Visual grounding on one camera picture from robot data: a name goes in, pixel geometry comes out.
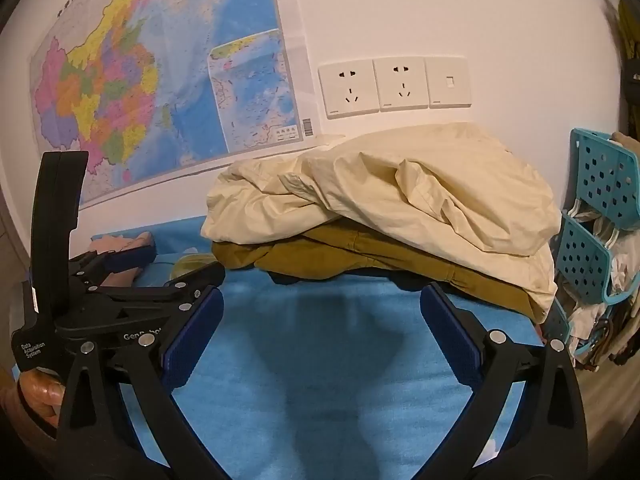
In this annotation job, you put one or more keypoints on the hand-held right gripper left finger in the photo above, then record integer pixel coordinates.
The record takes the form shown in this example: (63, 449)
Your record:
(192, 340)

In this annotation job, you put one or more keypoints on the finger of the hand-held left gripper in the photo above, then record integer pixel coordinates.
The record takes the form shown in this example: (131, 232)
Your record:
(131, 257)
(200, 276)

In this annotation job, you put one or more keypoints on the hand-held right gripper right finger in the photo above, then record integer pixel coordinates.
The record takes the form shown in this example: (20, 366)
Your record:
(450, 340)

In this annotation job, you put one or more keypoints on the cream garment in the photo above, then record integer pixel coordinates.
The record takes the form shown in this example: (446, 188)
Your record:
(400, 185)

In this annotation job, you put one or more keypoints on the dark hanging clothes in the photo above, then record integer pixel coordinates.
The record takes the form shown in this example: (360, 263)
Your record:
(629, 80)

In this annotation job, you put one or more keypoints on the person's left hand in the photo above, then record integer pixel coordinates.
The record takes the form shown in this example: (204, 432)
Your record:
(40, 395)

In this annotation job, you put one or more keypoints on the pink cloth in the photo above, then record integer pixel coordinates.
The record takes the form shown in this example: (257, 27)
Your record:
(120, 242)

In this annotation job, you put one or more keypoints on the mustard brown garment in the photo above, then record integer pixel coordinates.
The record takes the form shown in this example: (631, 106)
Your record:
(325, 250)

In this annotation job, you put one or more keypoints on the blue blanket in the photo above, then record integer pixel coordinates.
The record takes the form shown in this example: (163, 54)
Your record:
(325, 385)

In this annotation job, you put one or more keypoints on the blue plastic basket rack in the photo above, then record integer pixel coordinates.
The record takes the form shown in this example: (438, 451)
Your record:
(595, 320)

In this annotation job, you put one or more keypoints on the teal plastic basket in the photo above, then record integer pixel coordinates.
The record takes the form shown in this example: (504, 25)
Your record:
(582, 260)
(607, 175)

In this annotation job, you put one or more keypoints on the colourful wall map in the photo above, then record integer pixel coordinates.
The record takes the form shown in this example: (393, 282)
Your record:
(150, 60)

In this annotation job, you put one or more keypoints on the white wall socket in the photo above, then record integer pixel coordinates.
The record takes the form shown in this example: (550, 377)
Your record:
(401, 84)
(348, 89)

